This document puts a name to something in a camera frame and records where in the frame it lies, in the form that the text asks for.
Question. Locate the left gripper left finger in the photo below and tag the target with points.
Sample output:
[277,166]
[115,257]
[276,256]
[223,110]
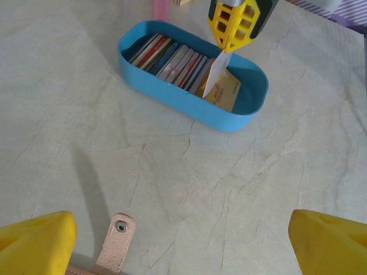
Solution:
[37,243]

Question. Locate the blue oval tray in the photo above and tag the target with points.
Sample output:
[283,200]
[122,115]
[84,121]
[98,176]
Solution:
[172,100]

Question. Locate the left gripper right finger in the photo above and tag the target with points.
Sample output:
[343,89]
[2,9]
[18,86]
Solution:
[329,249]

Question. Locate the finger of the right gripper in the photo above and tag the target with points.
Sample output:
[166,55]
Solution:
[246,31]
[215,31]

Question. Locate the pink toy microphone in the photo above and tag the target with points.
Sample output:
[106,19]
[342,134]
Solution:
[162,10]

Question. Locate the small wooden block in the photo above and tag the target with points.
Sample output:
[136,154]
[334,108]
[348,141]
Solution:
[181,2]

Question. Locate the white blossom VIP card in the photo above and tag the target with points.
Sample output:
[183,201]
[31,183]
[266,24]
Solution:
[216,71]

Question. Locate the gold plastic card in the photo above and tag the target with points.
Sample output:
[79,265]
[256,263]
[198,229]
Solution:
[226,91]

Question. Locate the row of upright cards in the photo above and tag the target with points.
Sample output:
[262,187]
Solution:
[172,63]

